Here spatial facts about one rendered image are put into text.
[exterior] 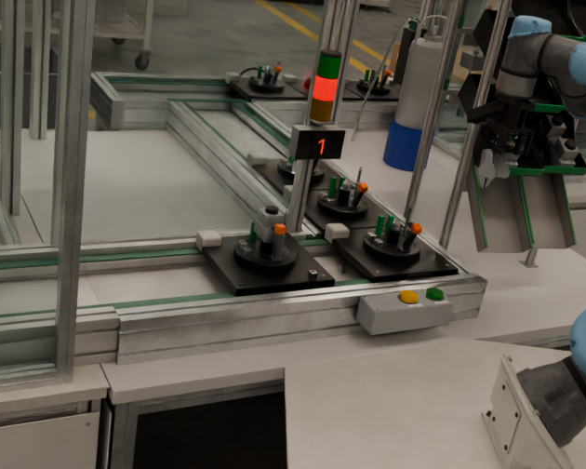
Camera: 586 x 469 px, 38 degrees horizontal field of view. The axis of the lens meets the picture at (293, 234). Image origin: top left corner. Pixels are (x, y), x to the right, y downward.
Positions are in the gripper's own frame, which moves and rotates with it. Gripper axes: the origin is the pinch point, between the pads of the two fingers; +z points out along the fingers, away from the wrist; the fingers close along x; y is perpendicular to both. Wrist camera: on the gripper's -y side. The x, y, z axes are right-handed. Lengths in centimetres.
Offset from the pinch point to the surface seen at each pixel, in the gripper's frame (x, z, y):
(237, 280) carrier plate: -49, 26, -11
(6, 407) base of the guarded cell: -99, 39, 3
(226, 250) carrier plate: -46, 26, -25
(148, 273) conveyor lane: -63, 31, -27
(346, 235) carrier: -13.3, 25.5, -27.1
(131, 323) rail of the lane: -75, 28, -2
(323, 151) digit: -23.0, 4.0, -29.2
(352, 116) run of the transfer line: 54, 32, -137
